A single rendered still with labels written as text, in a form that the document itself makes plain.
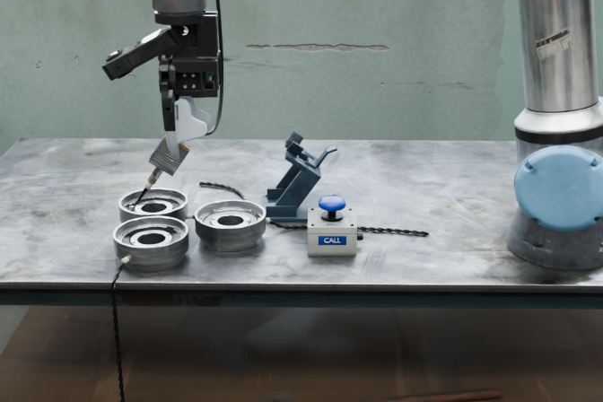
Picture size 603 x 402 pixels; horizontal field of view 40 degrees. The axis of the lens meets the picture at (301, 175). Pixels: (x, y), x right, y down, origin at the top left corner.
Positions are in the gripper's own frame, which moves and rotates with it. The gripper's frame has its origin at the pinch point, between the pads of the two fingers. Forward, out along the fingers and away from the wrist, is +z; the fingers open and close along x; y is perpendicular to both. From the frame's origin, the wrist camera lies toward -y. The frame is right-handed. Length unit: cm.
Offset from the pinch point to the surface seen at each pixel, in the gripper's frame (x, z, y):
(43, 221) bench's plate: 3.1, 13.2, -21.3
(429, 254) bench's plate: -8.8, 13.4, 37.3
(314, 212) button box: -3.9, 8.8, 20.8
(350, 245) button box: -9.3, 11.6, 25.8
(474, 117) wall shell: 155, 44, 80
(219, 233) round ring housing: -8.4, 10.1, 7.1
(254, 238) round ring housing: -7.0, 11.5, 12.0
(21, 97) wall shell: 159, 37, -74
